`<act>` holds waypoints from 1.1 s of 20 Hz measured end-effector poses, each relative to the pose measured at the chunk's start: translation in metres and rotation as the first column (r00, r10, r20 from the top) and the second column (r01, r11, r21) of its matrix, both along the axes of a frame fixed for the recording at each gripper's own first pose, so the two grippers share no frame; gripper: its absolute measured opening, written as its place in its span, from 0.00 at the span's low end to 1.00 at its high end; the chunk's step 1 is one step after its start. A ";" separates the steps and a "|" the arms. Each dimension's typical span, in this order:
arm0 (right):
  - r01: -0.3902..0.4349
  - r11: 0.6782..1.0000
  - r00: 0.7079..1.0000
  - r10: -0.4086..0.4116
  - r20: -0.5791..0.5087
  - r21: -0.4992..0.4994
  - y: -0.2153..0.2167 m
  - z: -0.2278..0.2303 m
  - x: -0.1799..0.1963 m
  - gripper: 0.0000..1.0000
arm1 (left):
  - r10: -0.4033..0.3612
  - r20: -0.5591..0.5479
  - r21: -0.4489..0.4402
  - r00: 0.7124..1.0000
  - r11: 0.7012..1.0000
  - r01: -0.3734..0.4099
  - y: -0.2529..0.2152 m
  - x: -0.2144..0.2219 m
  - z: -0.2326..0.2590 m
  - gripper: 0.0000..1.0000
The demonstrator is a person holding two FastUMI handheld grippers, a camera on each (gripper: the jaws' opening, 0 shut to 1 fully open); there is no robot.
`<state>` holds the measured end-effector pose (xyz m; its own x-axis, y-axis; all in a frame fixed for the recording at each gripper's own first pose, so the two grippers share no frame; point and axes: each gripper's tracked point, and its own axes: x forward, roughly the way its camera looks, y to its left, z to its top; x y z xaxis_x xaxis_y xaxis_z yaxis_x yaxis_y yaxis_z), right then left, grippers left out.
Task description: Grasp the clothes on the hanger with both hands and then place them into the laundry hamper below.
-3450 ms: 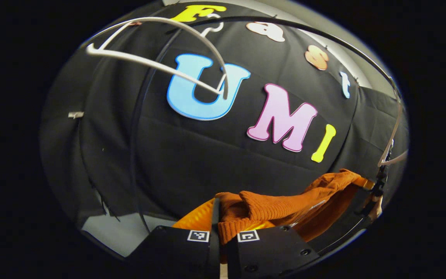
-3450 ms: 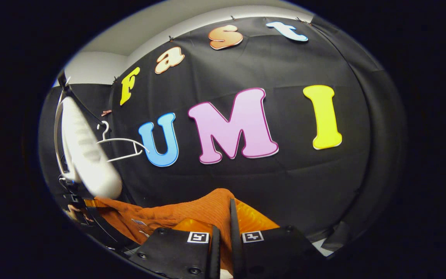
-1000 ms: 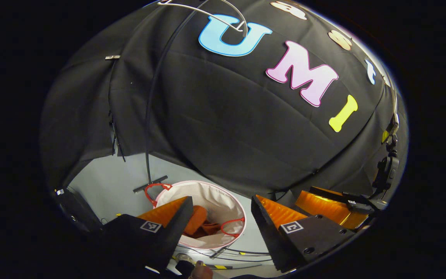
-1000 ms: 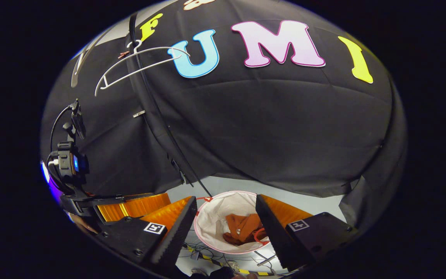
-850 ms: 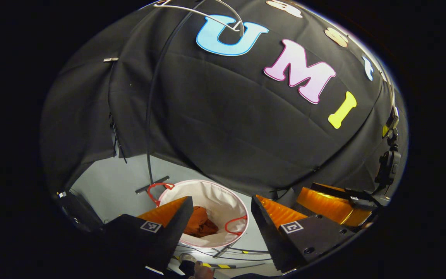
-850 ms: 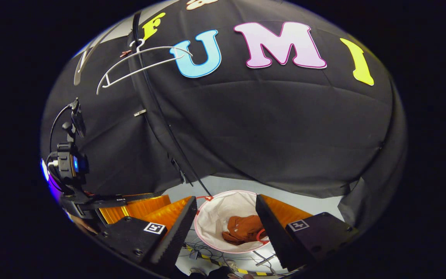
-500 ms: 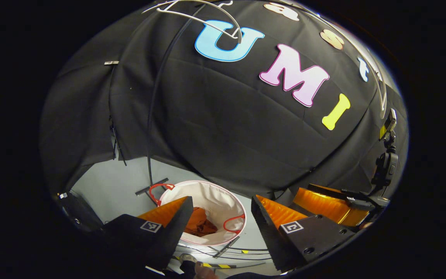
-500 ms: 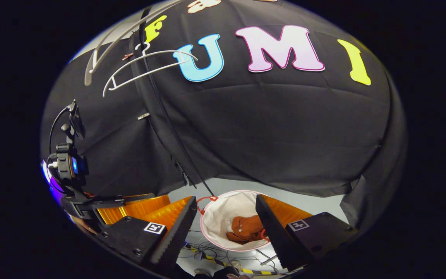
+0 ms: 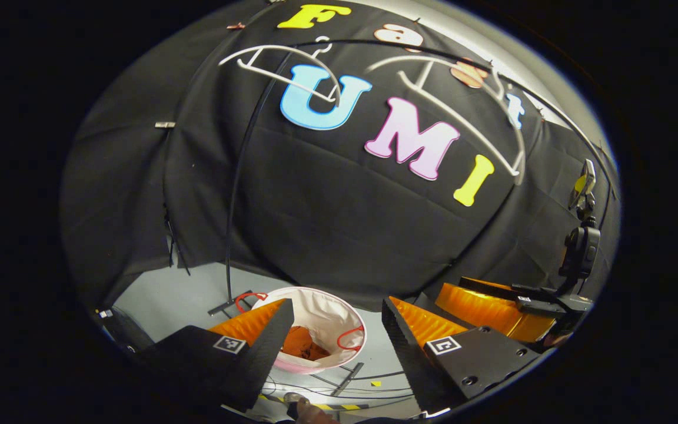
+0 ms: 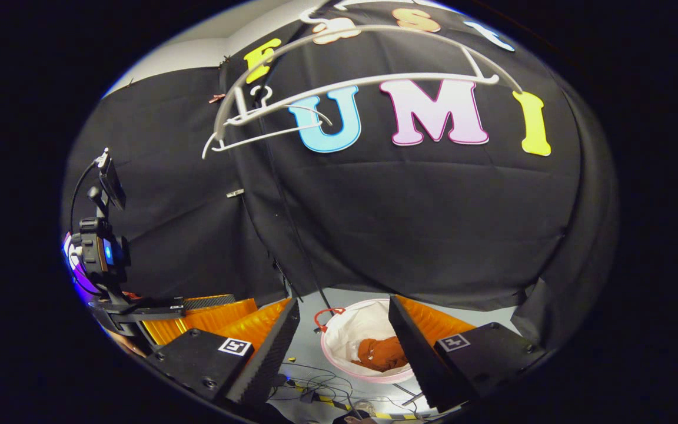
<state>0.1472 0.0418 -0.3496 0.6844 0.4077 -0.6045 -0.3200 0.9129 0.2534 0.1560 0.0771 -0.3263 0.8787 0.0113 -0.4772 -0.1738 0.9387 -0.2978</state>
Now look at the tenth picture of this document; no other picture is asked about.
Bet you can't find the black backdrop cloth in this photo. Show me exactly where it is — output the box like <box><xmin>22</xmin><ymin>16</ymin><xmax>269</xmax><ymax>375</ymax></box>
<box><xmin>59</xmin><ymin>0</ymin><xmax>619</xmax><ymax>354</ymax></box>

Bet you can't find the white plastic clothes hanger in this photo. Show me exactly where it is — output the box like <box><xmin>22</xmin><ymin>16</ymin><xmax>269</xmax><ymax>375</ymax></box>
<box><xmin>202</xmin><ymin>85</ymin><xmax>334</xmax><ymax>160</ymax></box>
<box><xmin>212</xmin><ymin>0</ymin><xmax>525</xmax><ymax>143</ymax></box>

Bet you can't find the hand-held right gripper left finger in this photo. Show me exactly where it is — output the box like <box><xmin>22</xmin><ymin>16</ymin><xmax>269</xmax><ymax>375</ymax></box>
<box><xmin>148</xmin><ymin>297</ymin><xmax>301</xmax><ymax>407</ymax></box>

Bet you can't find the orange knit cardigan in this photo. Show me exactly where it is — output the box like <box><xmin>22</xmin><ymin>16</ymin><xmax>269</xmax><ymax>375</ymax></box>
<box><xmin>351</xmin><ymin>336</ymin><xmax>410</xmax><ymax>373</ymax></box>

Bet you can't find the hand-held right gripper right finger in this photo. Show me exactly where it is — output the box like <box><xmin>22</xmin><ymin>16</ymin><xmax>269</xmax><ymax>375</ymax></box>
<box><xmin>387</xmin><ymin>294</ymin><xmax>547</xmax><ymax>414</ymax></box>

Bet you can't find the white laundry hamper pink rim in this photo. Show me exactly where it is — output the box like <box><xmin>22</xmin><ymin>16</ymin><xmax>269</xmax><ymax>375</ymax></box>
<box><xmin>314</xmin><ymin>298</ymin><xmax>429</xmax><ymax>385</ymax></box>

